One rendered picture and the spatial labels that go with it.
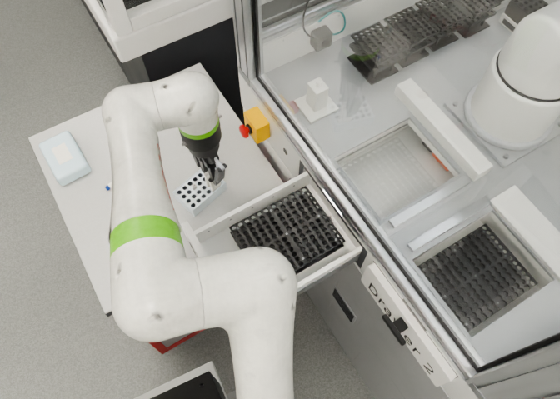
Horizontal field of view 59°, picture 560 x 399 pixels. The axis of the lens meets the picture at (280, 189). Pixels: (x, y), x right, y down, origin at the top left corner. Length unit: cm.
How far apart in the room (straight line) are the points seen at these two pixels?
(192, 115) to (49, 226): 149
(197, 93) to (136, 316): 46
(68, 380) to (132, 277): 144
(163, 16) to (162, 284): 106
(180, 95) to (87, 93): 178
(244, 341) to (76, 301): 149
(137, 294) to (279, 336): 23
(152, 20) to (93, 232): 66
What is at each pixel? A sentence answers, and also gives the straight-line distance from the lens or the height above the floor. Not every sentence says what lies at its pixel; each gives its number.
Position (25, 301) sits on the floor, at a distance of 231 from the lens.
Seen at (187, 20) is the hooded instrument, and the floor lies 87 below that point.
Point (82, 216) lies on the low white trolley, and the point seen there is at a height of 76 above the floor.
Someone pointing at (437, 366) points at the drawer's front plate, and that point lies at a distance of 115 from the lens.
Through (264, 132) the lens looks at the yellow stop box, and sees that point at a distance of 136.
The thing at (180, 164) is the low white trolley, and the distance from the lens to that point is 147.
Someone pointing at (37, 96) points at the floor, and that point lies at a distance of 284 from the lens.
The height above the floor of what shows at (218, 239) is 84.
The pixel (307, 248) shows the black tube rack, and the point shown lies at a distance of 118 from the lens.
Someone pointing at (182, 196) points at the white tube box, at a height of 79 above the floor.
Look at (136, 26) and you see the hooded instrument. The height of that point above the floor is 92.
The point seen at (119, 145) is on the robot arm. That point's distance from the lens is 94.
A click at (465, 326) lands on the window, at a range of 100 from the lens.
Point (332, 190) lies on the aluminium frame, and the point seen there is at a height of 99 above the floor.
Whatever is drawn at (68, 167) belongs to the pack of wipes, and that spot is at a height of 80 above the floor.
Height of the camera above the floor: 199
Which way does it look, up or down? 62 degrees down
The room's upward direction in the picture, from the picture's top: straight up
